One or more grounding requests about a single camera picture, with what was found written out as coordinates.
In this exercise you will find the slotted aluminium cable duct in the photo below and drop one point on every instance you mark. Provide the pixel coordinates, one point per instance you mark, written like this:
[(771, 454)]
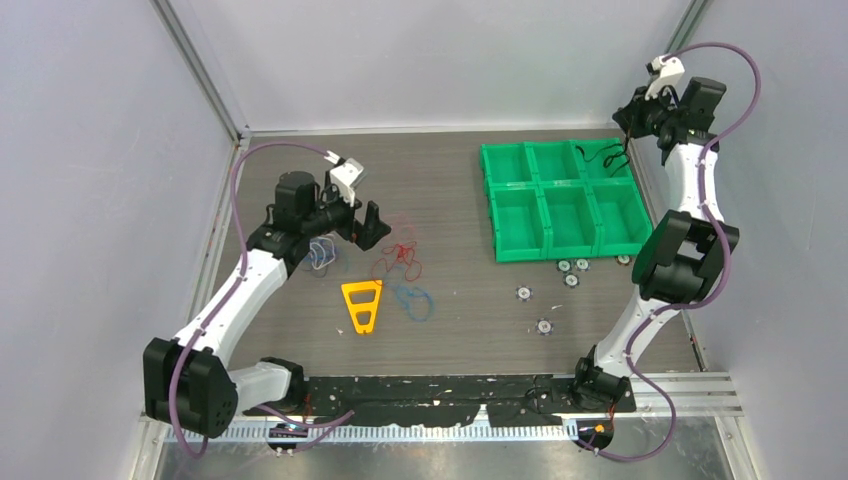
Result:
[(247, 432)]

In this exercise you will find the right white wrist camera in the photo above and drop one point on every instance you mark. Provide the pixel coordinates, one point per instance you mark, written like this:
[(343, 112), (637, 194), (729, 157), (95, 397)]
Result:
[(664, 71)]

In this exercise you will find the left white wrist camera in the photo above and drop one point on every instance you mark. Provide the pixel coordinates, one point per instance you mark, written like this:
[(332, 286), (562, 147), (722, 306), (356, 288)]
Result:
[(346, 175)]

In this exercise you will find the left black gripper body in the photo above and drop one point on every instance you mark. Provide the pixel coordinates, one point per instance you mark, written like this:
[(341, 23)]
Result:
[(340, 218)]

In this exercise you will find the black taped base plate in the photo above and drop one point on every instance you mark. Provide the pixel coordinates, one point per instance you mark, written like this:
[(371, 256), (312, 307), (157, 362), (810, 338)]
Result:
[(453, 400)]

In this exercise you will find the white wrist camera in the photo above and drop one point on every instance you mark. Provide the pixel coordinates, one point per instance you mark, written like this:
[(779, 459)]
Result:
[(664, 71), (346, 175)]

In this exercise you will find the yellow triangular plastic frame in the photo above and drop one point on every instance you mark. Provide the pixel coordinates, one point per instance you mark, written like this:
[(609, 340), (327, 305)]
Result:
[(362, 301)]

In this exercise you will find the poker chip centre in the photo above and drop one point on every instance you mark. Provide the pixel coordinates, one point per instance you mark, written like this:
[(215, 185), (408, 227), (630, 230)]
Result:
[(524, 293)]

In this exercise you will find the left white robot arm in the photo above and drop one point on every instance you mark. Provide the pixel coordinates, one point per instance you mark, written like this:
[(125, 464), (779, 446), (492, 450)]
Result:
[(187, 381)]

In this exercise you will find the green compartment bin tray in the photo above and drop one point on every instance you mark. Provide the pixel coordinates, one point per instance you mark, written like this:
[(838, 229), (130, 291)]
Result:
[(563, 200)]

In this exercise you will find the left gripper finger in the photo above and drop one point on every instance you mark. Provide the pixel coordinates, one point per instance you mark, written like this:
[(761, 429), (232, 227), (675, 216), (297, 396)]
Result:
[(372, 221), (367, 237)]

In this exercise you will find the poker chip lower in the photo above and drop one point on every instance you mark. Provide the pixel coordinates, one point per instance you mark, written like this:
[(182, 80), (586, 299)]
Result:
[(544, 327)]

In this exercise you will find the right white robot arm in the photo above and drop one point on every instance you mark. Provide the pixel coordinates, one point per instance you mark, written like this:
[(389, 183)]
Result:
[(683, 264)]

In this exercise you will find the poker chip right upper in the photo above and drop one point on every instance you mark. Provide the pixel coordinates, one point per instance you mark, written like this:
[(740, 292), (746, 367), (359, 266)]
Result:
[(582, 264)]

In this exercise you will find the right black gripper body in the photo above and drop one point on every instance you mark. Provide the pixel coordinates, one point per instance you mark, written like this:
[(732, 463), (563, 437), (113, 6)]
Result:
[(646, 115)]

